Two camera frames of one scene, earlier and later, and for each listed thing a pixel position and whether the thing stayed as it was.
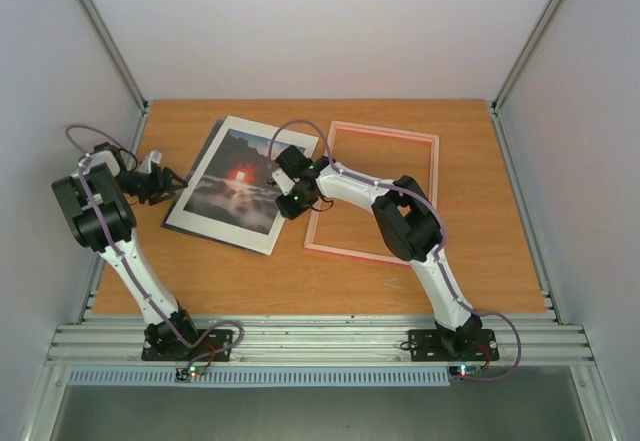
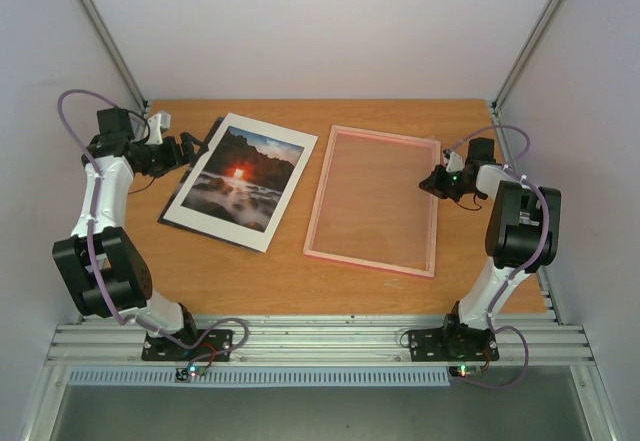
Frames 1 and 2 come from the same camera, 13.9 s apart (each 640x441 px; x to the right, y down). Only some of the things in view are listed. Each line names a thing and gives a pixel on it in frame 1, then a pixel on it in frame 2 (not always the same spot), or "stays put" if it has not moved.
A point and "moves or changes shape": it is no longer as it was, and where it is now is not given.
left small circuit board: x=190 y=371 stays put
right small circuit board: x=462 y=371 stays put
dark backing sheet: x=187 y=183 moves or changes shape
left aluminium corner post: x=86 y=0 stays put
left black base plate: x=218 y=343 stays put
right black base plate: x=426 y=346 stays put
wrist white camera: x=284 y=182 → x=455 y=163
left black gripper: x=163 y=187 → x=175 y=157
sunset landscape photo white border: x=233 y=197 stays put
